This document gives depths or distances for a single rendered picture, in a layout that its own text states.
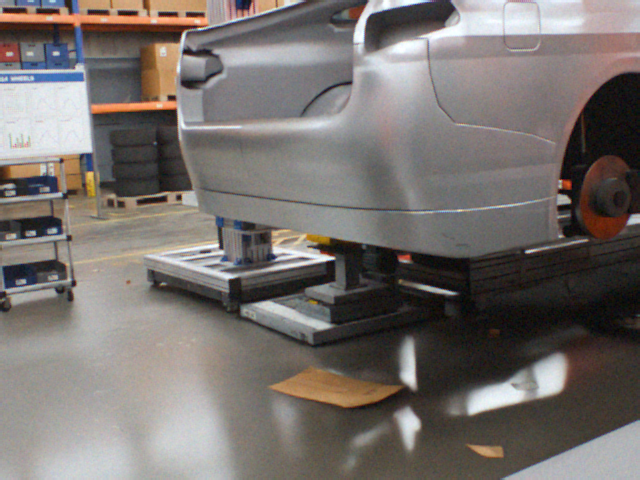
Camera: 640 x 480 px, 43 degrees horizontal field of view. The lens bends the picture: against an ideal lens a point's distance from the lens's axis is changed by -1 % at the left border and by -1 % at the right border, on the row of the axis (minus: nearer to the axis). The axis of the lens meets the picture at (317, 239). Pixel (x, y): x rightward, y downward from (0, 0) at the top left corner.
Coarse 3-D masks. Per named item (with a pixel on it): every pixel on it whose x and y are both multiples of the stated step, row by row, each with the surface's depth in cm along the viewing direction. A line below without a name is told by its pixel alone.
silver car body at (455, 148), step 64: (320, 0) 410; (384, 0) 246; (448, 0) 244; (512, 0) 255; (576, 0) 271; (192, 64) 372; (256, 64) 403; (320, 64) 423; (384, 64) 247; (448, 64) 245; (512, 64) 258; (576, 64) 274; (192, 128) 351; (256, 128) 300; (320, 128) 267; (384, 128) 250; (448, 128) 248; (512, 128) 261; (576, 128) 324; (256, 192) 318; (320, 192) 279; (384, 192) 257; (448, 192) 251; (512, 192) 264; (576, 192) 300; (448, 256) 256
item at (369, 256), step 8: (360, 248) 493; (368, 248) 489; (376, 248) 482; (384, 248) 485; (360, 256) 493; (368, 256) 488; (376, 256) 482; (384, 256) 478; (392, 256) 481; (360, 264) 494; (368, 264) 488; (376, 264) 480; (384, 264) 479; (392, 264) 482; (360, 272) 496; (368, 272) 499; (376, 272) 497; (384, 272) 480; (392, 272) 483; (376, 280) 508; (384, 280) 489; (392, 280) 492; (392, 288) 493
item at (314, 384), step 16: (288, 384) 369; (304, 384) 368; (320, 384) 367; (336, 384) 366; (352, 384) 364; (368, 384) 363; (320, 400) 346; (336, 400) 345; (352, 400) 345; (368, 400) 340
